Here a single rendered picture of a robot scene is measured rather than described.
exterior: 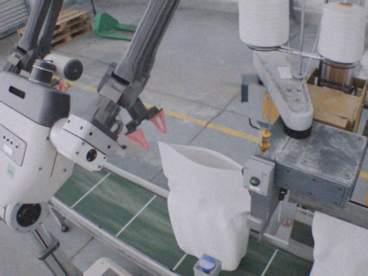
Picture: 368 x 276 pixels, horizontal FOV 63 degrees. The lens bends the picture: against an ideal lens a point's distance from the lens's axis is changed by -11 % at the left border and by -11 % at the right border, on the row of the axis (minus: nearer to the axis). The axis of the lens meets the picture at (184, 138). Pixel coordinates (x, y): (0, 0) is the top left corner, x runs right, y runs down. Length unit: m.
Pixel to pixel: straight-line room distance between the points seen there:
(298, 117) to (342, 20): 0.30
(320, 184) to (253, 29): 0.50
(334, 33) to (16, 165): 0.99
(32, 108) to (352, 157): 0.90
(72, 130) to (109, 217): 1.34
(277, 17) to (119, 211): 1.54
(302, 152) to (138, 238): 1.26
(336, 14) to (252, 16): 0.26
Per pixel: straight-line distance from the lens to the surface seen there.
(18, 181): 1.02
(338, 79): 1.29
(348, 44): 1.00
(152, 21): 0.82
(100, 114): 0.85
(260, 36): 1.06
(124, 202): 2.17
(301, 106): 0.99
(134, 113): 1.05
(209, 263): 1.27
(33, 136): 0.95
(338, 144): 1.00
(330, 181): 0.90
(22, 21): 8.78
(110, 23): 6.51
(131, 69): 0.86
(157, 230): 1.98
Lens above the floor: 1.94
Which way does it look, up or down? 37 degrees down
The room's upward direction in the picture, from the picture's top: 7 degrees counter-clockwise
